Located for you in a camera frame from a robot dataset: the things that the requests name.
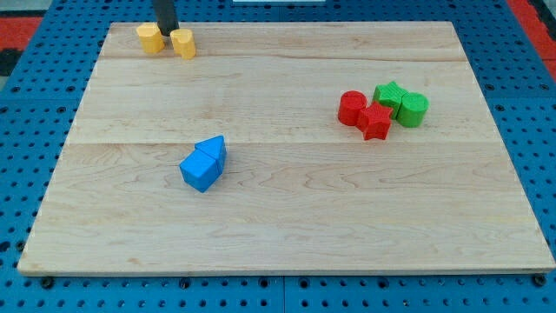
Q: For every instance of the blue cube block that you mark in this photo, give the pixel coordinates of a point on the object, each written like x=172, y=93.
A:
x=199, y=170

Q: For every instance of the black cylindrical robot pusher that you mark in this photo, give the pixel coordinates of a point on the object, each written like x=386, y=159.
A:
x=166, y=16

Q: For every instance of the green star block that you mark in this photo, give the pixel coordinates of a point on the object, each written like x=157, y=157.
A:
x=390, y=95

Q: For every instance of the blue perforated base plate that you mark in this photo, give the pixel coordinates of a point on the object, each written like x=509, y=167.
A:
x=510, y=59

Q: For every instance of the red star block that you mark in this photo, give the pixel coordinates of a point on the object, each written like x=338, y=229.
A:
x=374, y=121

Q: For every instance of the light wooden board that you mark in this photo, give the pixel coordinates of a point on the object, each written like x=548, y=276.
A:
x=301, y=193

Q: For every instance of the green cylinder block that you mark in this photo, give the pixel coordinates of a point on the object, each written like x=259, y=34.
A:
x=413, y=108

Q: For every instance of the blue triangle block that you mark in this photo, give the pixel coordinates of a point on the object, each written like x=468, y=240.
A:
x=214, y=147

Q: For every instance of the red cylinder block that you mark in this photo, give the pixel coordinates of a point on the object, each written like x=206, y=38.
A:
x=351, y=103

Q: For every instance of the yellow heart block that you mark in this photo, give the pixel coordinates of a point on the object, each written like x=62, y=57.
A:
x=183, y=43

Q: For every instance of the yellow hexagon block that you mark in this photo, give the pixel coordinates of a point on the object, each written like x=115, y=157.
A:
x=150, y=38

